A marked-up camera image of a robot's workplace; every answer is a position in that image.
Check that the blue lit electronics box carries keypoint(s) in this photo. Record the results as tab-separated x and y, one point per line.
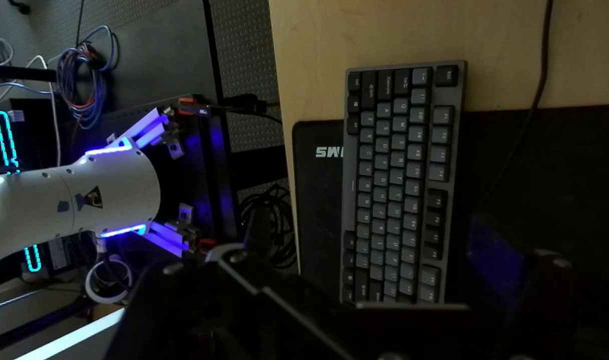
176	236
147	130

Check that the white tape roll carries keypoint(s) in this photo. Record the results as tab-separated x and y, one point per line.
108	281

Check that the grey mechanical keyboard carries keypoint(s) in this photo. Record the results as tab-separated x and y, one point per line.
401	186

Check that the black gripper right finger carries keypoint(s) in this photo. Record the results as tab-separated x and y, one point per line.
526	301

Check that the teal lit computer case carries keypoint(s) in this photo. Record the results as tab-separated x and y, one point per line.
5	140

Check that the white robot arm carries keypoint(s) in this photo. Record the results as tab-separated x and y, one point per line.
71	200

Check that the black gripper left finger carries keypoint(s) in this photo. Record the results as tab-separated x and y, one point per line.
260	232

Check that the black desk mat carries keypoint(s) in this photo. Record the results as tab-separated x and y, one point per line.
551	166

